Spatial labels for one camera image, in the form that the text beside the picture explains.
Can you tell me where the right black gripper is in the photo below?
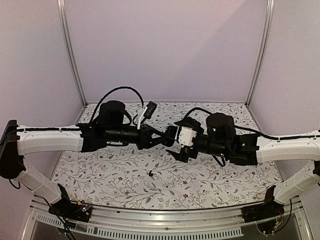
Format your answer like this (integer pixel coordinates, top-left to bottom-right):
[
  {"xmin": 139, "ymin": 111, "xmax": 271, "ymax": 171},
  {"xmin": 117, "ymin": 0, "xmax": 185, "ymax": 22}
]
[{"xmin": 167, "ymin": 117, "xmax": 229, "ymax": 164}]

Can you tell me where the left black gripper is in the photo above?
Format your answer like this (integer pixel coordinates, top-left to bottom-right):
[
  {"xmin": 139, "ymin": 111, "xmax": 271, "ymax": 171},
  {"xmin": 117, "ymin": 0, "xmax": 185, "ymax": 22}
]
[{"xmin": 106, "ymin": 124, "xmax": 169, "ymax": 151}]

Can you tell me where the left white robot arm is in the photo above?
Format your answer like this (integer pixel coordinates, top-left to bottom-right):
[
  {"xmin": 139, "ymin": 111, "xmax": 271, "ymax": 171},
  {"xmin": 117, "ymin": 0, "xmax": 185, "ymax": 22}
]
[{"xmin": 0, "ymin": 100, "xmax": 177, "ymax": 217}]

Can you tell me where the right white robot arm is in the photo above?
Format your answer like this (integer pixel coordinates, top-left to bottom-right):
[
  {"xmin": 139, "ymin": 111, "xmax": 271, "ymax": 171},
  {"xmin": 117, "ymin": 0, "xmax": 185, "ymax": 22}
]
[{"xmin": 169, "ymin": 112, "xmax": 320, "ymax": 218}]

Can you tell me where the floral patterned table mat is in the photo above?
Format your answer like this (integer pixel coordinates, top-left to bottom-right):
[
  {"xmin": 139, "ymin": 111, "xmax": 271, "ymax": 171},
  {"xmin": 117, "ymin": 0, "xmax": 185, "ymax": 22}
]
[{"xmin": 51, "ymin": 101, "xmax": 283, "ymax": 210}]

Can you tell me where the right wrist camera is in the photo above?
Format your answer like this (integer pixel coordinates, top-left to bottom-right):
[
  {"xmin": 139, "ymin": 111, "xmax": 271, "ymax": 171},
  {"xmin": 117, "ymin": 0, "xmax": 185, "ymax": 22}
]
[{"xmin": 164, "ymin": 125, "xmax": 197, "ymax": 147}]

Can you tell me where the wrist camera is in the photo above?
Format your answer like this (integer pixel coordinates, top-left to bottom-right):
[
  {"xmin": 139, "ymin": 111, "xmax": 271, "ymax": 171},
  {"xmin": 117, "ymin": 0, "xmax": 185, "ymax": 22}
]
[
  {"xmin": 164, "ymin": 125, "xmax": 197, "ymax": 147},
  {"xmin": 134, "ymin": 101, "xmax": 158, "ymax": 127}
]

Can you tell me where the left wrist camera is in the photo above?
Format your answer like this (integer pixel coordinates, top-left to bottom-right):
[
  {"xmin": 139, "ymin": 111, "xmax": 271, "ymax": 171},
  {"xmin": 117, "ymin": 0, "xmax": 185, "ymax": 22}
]
[{"xmin": 134, "ymin": 101, "xmax": 158, "ymax": 127}]

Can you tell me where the right black braided cable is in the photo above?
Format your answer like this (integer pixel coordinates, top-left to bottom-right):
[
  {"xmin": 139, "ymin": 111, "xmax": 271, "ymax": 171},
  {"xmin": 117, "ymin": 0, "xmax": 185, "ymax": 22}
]
[{"xmin": 183, "ymin": 107, "xmax": 273, "ymax": 166}]

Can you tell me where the black braided cable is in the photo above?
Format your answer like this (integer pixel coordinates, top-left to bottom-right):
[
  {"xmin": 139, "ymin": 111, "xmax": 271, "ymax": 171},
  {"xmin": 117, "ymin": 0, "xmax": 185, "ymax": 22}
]
[
  {"xmin": 183, "ymin": 107, "xmax": 273, "ymax": 166},
  {"xmin": 89, "ymin": 86, "xmax": 146, "ymax": 123}
]

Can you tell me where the left black braided cable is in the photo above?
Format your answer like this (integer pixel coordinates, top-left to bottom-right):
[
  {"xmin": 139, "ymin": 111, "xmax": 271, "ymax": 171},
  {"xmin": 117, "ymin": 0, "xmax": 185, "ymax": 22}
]
[{"xmin": 89, "ymin": 86, "xmax": 146, "ymax": 123}]

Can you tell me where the front aluminium rail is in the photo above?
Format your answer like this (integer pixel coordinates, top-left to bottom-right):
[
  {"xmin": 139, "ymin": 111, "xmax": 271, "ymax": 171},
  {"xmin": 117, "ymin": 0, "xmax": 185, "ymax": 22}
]
[{"xmin": 21, "ymin": 196, "xmax": 315, "ymax": 240}]

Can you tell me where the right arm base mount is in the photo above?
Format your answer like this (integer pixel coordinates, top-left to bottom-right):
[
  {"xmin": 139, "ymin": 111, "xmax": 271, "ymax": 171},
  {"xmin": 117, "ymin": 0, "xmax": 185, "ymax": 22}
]
[{"xmin": 241, "ymin": 185, "xmax": 285, "ymax": 235}]

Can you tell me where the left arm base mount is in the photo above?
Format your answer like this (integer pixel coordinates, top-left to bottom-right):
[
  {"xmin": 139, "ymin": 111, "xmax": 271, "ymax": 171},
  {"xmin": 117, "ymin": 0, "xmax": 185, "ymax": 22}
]
[{"xmin": 48, "ymin": 183, "xmax": 92, "ymax": 223}]

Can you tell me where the left aluminium frame post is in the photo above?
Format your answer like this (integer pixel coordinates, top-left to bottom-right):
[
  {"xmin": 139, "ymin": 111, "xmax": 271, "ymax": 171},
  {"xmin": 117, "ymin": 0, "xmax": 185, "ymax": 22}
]
[{"xmin": 56, "ymin": 0, "xmax": 88, "ymax": 107}]

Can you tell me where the aluminium frame post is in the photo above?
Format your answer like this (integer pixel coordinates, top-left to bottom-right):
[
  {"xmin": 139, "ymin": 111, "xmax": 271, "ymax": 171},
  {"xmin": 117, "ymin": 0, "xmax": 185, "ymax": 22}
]
[
  {"xmin": 56, "ymin": 0, "xmax": 88, "ymax": 107},
  {"xmin": 245, "ymin": 0, "xmax": 275, "ymax": 109}
]

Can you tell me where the right aluminium frame post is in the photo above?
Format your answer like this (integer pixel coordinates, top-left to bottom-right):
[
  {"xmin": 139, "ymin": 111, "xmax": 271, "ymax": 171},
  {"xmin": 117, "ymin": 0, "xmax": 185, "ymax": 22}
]
[{"xmin": 245, "ymin": 0, "xmax": 275, "ymax": 109}]

